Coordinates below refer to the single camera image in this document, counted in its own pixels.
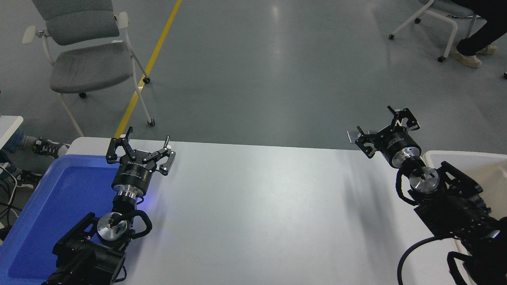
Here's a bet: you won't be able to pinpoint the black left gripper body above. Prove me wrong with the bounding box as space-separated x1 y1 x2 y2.
111 156 154 196

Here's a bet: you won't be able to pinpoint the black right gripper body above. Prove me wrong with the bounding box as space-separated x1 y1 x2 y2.
375 127 416 160

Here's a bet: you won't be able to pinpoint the person's feet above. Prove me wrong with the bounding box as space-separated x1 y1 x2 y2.
0 129 71 190

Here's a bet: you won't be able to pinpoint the blue plastic tray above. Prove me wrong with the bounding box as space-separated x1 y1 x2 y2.
0 154 124 285

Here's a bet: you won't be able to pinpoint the grey padded chair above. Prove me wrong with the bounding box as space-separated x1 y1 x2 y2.
22 0 156 137

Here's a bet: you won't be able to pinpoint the large pale bin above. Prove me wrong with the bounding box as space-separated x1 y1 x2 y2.
423 150 507 285

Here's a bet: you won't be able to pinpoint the white framed chair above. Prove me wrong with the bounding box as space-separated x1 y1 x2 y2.
388 0 478 63

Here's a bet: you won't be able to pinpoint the seated person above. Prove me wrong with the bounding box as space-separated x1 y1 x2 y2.
450 0 507 68

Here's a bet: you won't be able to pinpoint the small white table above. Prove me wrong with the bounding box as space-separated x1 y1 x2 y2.
0 116 24 150

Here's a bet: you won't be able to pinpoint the white cable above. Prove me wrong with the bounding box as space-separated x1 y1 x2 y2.
0 162 18 230

